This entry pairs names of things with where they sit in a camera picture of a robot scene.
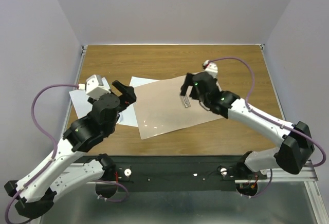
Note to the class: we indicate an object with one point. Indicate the aluminium frame rail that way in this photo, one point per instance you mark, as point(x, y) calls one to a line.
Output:
point(272, 170)

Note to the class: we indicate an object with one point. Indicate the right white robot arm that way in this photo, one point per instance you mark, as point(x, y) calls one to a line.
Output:
point(293, 146)

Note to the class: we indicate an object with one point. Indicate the white paper sheet far left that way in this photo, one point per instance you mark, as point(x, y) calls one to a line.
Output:
point(80, 102)

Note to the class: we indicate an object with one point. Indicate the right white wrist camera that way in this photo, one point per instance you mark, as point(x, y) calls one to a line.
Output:
point(210, 68)

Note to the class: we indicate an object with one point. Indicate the tan paper folder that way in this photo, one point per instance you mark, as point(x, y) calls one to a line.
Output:
point(159, 109)

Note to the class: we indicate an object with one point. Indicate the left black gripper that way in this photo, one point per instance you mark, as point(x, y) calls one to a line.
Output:
point(128, 96)

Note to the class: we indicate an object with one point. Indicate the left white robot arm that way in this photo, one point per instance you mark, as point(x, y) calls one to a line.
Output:
point(35, 194)

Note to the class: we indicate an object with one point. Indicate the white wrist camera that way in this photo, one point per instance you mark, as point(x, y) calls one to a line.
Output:
point(94, 87)
point(210, 68)

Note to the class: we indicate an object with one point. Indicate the metal folder clip mechanism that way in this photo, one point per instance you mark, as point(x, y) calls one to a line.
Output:
point(185, 101)

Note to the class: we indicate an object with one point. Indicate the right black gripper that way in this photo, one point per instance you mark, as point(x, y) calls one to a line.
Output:
point(187, 82)

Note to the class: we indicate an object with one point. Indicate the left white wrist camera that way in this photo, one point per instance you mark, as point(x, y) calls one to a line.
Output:
point(94, 87)

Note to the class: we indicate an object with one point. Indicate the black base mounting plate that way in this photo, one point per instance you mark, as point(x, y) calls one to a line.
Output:
point(178, 173)

